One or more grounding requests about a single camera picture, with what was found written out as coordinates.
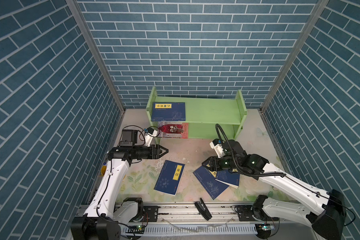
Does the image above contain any red Hamlet picture book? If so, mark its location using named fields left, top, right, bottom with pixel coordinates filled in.
left=158, top=122, right=189, bottom=139

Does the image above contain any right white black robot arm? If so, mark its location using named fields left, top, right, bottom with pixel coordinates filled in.
left=202, top=124, right=350, bottom=240

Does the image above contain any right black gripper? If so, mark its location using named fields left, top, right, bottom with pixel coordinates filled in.
left=200, top=154, right=240, bottom=170

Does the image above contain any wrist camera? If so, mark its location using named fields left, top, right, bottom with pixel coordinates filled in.
left=144, top=126, right=160, bottom=147
left=210, top=139, right=226, bottom=158

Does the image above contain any green wooden two-tier shelf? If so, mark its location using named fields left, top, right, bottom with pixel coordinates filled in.
left=146, top=88, right=248, bottom=140

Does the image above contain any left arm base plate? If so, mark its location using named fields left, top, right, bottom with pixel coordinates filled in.
left=130, top=206, right=159, bottom=223

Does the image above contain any yellow pen cup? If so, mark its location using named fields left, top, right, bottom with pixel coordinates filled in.
left=101, top=163, right=107, bottom=177

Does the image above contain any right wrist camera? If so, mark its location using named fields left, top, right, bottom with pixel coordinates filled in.
left=210, top=139, right=226, bottom=158

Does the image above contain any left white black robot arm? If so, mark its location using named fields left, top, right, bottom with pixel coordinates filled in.
left=71, top=125, right=169, bottom=240

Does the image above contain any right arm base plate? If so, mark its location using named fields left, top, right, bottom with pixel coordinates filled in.
left=234, top=205, right=279, bottom=223

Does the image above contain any blue book yellow label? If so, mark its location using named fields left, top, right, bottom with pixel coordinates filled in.
left=151, top=102, right=186, bottom=122
left=216, top=170, right=240, bottom=189

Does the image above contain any black stapler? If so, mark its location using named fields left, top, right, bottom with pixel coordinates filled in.
left=194, top=198, right=212, bottom=221

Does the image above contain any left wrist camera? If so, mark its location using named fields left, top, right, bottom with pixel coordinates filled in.
left=144, top=126, right=160, bottom=147

